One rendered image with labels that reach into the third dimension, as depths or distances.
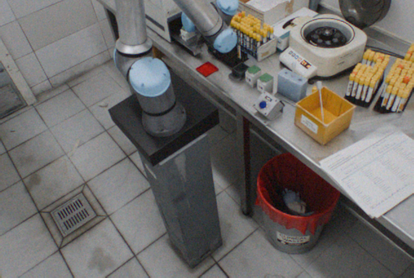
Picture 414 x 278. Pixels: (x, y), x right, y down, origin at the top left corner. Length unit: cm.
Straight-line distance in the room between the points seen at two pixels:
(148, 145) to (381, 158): 73
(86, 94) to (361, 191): 227
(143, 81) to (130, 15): 19
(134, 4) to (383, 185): 89
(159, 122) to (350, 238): 127
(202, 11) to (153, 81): 24
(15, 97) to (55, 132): 43
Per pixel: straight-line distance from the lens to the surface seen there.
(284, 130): 133
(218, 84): 150
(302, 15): 176
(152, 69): 115
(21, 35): 294
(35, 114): 304
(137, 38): 120
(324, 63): 147
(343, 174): 122
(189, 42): 165
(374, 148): 131
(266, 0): 187
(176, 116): 123
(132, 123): 133
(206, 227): 179
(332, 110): 138
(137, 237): 216
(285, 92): 142
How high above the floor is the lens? 187
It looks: 47 degrees down
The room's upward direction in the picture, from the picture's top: 8 degrees counter-clockwise
